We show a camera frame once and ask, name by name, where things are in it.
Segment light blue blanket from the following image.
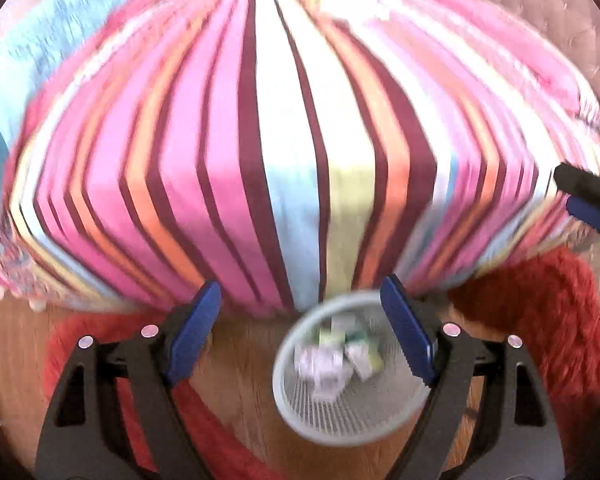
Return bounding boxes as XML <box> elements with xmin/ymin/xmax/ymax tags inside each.
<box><xmin>0</xmin><ymin>0</ymin><xmax>131</xmax><ymax>236</ymax></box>

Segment white mesh wastebasket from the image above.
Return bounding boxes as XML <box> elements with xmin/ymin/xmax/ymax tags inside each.
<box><xmin>272</xmin><ymin>290</ymin><xmax>456</xmax><ymax>448</ymax></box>

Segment white paper bag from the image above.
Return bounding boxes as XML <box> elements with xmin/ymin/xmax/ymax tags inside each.
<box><xmin>295</xmin><ymin>342</ymin><xmax>353</xmax><ymax>403</ymax></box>

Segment red shaggy rug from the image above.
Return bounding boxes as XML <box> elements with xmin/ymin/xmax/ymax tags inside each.
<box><xmin>42</xmin><ymin>247</ymin><xmax>600</xmax><ymax>480</ymax></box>

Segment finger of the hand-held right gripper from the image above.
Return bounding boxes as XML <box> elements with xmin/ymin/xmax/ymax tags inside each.
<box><xmin>552</xmin><ymin>161</ymin><xmax>600</xmax><ymax>233</ymax></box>

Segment beige tufted headboard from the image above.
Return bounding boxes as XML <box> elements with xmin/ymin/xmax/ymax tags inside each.
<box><xmin>430</xmin><ymin>0</ymin><xmax>600</xmax><ymax>161</ymax></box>

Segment pink pillow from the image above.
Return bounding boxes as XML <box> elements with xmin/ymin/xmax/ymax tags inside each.
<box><xmin>360</xmin><ymin>0</ymin><xmax>596</xmax><ymax>126</ymax></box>

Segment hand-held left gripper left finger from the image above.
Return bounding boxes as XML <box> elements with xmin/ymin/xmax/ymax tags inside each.
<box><xmin>36</xmin><ymin>281</ymin><xmax>223</xmax><ymax>480</ymax></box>

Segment green and white box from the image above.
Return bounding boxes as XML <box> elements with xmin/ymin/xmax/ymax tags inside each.
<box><xmin>342</xmin><ymin>330</ymin><xmax>386</xmax><ymax>381</ymax></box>

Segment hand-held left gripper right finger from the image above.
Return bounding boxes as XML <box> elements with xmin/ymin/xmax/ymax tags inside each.
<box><xmin>380</xmin><ymin>275</ymin><xmax>567</xmax><ymax>480</ymax></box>

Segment striped bed sheet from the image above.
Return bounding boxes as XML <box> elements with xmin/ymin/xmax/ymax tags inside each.
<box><xmin>0</xmin><ymin>0</ymin><xmax>600</xmax><ymax>321</ymax></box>

